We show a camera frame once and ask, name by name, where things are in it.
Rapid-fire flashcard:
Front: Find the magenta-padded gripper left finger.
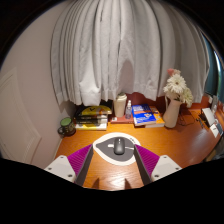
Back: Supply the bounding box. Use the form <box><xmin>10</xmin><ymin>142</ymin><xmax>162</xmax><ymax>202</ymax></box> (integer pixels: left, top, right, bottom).
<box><xmin>44</xmin><ymin>143</ymin><xmax>95</xmax><ymax>187</ymax></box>

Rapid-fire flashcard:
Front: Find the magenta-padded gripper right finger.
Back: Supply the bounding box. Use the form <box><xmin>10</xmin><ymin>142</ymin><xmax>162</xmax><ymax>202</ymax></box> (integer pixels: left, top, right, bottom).
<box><xmin>133</xmin><ymin>143</ymin><xmax>183</xmax><ymax>186</ymax></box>

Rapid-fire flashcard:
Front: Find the black computer mouse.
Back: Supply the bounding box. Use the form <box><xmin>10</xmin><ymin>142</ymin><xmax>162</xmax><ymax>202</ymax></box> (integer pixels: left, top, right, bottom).
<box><xmin>113</xmin><ymin>137</ymin><xmax>126</xmax><ymax>156</ymax></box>

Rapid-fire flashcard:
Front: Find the white and grey mouse pad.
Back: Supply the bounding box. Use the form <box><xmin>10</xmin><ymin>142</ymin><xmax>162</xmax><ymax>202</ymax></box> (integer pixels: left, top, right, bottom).
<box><xmin>92</xmin><ymin>132</ymin><xmax>142</xmax><ymax>166</ymax></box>

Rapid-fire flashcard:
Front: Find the dark mug with green inside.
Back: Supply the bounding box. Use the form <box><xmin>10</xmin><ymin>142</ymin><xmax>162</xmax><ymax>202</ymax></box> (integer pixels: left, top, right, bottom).
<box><xmin>57</xmin><ymin>116</ymin><xmax>77</xmax><ymax>137</ymax></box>

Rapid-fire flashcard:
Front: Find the orange book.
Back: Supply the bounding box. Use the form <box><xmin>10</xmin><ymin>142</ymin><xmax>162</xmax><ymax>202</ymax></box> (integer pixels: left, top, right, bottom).
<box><xmin>144</xmin><ymin>105</ymin><xmax>166</xmax><ymax>129</ymax></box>

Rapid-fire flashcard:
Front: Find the yellow and white book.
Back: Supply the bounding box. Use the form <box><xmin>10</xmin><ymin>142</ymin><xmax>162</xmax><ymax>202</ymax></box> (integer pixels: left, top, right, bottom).
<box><xmin>75</xmin><ymin>123</ymin><xmax>108</xmax><ymax>131</ymax></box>

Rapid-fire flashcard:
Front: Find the dark book with white pages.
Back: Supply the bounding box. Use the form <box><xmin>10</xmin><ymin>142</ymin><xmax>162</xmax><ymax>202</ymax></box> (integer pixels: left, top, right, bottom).
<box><xmin>74</xmin><ymin>114</ymin><xmax>109</xmax><ymax>122</ymax></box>
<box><xmin>75</xmin><ymin>119</ymin><xmax>108</xmax><ymax>126</ymax></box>

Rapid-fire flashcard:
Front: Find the blue book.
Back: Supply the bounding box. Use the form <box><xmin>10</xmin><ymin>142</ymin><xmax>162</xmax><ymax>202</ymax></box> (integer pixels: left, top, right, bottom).
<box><xmin>131</xmin><ymin>103</ymin><xmax>158</xmax><ymax>128</ymax></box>

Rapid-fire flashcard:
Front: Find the red-brown book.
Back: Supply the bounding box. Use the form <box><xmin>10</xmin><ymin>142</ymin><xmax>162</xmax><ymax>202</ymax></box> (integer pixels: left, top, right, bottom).
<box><xmin>109</xmin><ymin>114</ymin><xmax>135</xmax><ymax>125</ymax></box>

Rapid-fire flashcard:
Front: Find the black and yellow book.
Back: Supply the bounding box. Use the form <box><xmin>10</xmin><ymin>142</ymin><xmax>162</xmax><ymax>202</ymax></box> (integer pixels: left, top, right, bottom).
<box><xmin>75</xmin><ymin>105</ymin><xmax>113</xmax><ymax>118</ymax></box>

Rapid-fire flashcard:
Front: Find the clear spray bottle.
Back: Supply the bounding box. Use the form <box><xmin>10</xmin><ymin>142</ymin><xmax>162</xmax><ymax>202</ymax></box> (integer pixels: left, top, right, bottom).
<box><xmin>124</xmin><ymin>99</ymin><xmax>133</xmax><ymax>120</ymax></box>

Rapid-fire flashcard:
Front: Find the white small box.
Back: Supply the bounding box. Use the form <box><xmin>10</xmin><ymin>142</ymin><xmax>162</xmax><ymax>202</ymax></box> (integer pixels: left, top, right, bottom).
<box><xmin>201</xmin><ymin>107</ymin><xmax>216</xmax><ymax>127</ymax></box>

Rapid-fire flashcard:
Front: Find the cream lidded tumbler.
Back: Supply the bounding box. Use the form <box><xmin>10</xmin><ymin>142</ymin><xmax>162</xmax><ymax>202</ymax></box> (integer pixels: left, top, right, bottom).
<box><xmin>113</xmin><ymin>92</ymin><xmax>128</xmax><ymax>118</ymax></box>

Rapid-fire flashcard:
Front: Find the white curtain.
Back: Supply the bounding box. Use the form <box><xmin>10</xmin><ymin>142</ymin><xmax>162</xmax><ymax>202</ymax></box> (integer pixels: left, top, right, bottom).
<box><xmin>49</xmin><ymin>0</ymin><xmax>211</xmax><ymax>107</ymax></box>

